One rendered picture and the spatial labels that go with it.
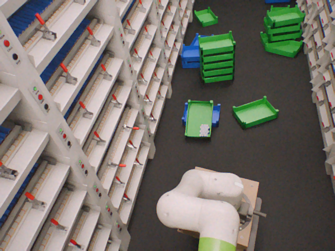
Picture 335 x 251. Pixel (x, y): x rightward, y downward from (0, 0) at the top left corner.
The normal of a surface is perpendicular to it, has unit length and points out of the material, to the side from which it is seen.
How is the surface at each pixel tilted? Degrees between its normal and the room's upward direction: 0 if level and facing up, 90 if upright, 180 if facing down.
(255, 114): 0
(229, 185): 8
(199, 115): 28
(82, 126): 21
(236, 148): 0
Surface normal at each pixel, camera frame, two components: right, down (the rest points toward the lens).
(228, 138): -0.13, -0.68
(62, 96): 0.23, -0.61
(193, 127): -0.21, -0.26
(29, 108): -0.19, 0.73
